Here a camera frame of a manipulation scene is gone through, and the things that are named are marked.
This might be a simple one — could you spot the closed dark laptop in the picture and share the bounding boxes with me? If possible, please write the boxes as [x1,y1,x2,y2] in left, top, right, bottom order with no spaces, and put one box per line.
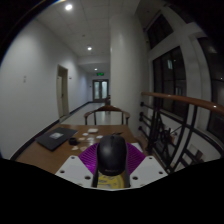
[34,126,79,152]

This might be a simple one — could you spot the small black round object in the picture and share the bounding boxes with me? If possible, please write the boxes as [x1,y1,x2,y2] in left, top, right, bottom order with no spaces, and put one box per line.
[68,137,80,146]

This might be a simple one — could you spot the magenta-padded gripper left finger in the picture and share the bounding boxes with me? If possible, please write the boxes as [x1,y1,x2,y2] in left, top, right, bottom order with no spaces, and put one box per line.
[54,142,100,189]

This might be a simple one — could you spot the white side door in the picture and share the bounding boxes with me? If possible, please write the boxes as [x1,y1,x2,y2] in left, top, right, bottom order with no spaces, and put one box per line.
[55,64,71,120]

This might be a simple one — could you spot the black railing with wooden handrail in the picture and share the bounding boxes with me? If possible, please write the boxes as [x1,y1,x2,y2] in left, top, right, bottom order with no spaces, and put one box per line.
[138,91,224,175]

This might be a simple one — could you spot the wooden armchair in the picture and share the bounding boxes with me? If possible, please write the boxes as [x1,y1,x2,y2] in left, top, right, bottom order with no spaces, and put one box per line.
[83,104,131,127]

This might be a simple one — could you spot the glass double door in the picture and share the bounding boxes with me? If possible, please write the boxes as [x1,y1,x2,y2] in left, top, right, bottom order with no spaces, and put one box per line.
[92,78,110,103]

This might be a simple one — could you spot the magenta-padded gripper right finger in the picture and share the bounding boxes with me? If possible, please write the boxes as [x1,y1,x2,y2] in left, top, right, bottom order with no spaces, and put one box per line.
[124,142,169,189]

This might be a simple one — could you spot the white paper sheet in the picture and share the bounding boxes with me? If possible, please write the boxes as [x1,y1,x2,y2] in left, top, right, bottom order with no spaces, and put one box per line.
[130,142,145,154]

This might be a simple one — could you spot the black computer mouse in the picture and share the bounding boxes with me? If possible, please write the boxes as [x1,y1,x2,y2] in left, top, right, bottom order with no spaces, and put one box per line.
[96,134,129,177]

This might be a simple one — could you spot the dark framed window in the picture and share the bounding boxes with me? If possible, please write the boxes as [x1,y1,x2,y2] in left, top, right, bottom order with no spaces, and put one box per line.
[152,45,188,118]

